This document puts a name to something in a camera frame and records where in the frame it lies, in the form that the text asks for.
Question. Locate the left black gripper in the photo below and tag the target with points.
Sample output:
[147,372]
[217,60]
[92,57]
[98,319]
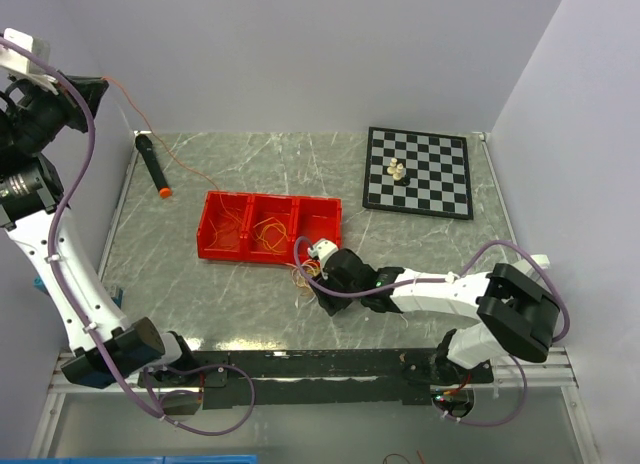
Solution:
[71,107]

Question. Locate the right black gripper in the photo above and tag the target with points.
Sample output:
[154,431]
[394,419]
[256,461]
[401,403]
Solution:
[330,307]

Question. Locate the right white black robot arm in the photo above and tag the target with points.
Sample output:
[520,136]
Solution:
[513,314]

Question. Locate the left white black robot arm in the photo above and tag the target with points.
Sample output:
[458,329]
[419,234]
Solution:
[105,344]

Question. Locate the black microphone orange end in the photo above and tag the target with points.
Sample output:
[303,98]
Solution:
[145,148]

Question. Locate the red three-compartment tray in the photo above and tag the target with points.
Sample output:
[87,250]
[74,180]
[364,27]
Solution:
[262,228]

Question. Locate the cream chess piece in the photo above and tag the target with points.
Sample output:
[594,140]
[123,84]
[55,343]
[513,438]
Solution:
[391,169]
[399,173]

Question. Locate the black grey chessboard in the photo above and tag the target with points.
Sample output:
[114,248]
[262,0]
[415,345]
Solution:
[438,168]

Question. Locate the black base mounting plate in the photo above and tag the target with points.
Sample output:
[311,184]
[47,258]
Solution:
[405,375]

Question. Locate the white grey stand device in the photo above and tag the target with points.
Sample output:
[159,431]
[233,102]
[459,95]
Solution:
[524,266]

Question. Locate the blue brown toy block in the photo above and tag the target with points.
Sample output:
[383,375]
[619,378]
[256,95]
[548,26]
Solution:
[39,285]

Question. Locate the blue white toy blocks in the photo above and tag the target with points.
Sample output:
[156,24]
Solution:
[116,294]

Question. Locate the blue plastic bin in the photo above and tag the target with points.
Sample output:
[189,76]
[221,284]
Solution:
[215,459]

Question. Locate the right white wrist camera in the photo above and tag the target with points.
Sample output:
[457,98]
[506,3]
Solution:
[322,249]

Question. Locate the aluminium rail frame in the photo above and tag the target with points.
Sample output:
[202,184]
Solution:
[559,373]

